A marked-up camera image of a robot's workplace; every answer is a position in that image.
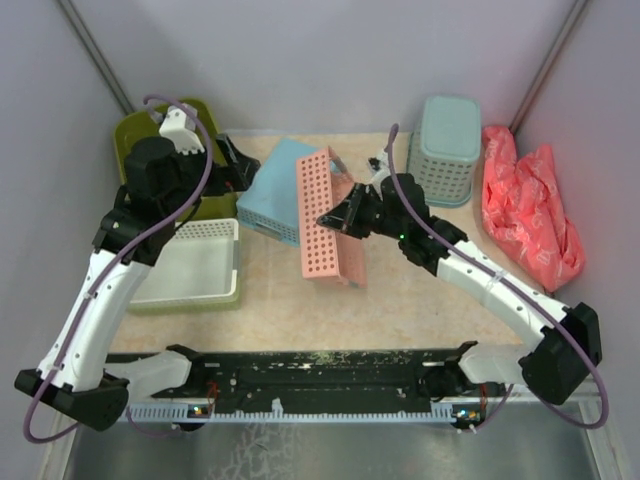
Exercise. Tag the olive green plastic basket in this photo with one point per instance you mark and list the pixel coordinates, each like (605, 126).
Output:
(139, 125)

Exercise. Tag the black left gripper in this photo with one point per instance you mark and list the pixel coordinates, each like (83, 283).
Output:
(234, 177)

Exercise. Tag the corner metal post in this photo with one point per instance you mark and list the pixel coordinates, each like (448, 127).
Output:
(569, 26)
(83, 34)

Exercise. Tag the large teal perforated basket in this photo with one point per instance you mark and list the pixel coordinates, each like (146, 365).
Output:
(444, 149)

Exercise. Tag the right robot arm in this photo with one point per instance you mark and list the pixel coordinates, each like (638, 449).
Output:
(560, 345)

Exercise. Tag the blue shallow plastic tray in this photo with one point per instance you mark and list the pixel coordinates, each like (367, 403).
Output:
(270, 205)

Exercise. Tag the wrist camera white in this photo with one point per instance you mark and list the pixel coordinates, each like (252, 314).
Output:
(178, 127)
(379, 167)

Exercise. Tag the light green shallow tray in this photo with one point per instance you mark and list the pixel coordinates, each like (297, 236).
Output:
(210, 305)

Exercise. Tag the pink shallow plastic tray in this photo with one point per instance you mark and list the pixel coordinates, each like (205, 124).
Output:
(322, 182)

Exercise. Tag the left corner metal post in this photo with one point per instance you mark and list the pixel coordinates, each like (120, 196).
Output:
(83, 34)

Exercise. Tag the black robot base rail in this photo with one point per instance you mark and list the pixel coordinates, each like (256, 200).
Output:
(330, 382)

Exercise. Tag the pink patterned plastic bag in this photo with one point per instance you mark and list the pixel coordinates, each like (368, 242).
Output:
(523, 212)

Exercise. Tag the right corner metal post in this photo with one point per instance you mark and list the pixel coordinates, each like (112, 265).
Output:
(569, 26)

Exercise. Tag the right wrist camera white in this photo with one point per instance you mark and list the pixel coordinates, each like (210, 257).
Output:
(379, 167)

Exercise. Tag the white perforated tray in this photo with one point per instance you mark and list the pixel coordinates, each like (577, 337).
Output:
(200, 265)

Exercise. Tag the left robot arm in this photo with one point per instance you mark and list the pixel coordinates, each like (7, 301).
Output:
(162, 181)

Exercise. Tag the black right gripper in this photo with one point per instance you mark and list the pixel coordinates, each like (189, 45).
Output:
(346, 216)

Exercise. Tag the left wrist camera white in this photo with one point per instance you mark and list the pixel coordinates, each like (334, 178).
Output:
(178, 127)

